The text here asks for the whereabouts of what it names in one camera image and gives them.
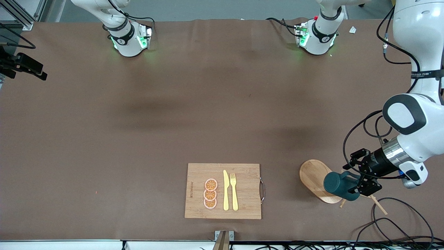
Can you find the dark teal ribbed cup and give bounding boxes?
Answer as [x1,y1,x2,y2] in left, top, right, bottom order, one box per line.
[323,171,361,201]

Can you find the wooden cup tree stand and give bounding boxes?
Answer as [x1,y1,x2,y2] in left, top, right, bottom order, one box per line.
[299,159,388,216]

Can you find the bamboo cutting board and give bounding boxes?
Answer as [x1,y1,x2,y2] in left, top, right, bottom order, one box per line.
[184,163,266,220]

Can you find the yellow plastic fork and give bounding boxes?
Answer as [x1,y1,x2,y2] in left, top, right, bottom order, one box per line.
[230,173,239,211]

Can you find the brown table cover mat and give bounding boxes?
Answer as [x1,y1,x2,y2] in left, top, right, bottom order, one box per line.
[0,17,444,242]

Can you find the yellow plastic knife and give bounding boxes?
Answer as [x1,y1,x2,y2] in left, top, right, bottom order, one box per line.
[223,170,230,211]

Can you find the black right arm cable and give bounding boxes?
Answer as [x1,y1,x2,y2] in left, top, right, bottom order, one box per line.
[0,23,36,49]

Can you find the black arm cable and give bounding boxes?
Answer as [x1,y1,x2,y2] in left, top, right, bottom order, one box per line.
[342,6,422,179]
[0,23,36,49]

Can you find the black looped cable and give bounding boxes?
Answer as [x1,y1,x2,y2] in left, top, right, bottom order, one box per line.
[372,197,435,248]
[353,217,418,250]

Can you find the aluminium frame profile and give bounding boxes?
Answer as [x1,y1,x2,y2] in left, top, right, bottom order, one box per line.
[0,0,47,31]

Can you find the black cables along table edge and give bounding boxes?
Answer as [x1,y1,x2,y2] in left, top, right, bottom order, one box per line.
[199,241,444,250]

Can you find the black right base cable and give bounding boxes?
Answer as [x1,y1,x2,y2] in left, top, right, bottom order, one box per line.
[104,0,155,33]

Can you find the black base cable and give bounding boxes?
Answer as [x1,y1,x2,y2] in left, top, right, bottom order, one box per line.
[266,17,300,37]
[104,0,155,33]

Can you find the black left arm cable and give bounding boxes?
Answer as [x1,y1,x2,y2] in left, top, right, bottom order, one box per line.
[342,6,422,179]

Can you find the brown post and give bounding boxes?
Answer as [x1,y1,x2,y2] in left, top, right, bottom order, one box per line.
[212,231,230,250]

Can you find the black left base cable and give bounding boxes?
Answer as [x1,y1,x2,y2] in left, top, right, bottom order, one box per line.
[266,17,300,37]

